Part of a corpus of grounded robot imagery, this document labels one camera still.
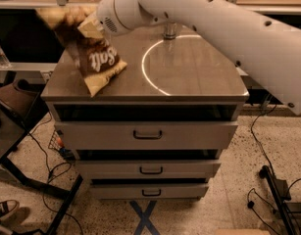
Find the top grey drawer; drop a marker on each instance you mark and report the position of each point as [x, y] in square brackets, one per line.
[181, 135]

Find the black and white sneaker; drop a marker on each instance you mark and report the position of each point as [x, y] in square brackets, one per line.
[8, 208]

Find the clear plastic water bottle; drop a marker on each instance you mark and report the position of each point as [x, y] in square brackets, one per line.
[4, 62]

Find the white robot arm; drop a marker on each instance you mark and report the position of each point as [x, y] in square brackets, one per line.
[266, 49]

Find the middle grey drawer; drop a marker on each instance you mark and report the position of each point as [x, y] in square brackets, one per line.
[148, 169]

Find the brown chip bag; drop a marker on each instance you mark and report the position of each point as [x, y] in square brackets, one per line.
[97, 59]

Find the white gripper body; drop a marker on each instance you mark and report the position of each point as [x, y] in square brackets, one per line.
[106, 14]

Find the grey drawer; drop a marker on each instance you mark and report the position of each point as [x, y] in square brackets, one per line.
[149, 191]
[181, 135]
[148, 169]

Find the black stand with cables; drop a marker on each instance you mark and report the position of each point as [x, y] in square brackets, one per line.
[285, 208]

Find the bottom grey drawer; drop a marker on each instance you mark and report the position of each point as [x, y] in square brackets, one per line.
[149, 191]

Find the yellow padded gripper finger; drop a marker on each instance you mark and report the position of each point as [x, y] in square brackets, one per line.
[91, 27]

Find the brown padded chair seat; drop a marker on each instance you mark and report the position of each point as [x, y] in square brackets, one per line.
[21, 102]

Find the grey drawer cabinet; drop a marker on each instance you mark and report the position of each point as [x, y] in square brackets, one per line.
[184, 79]

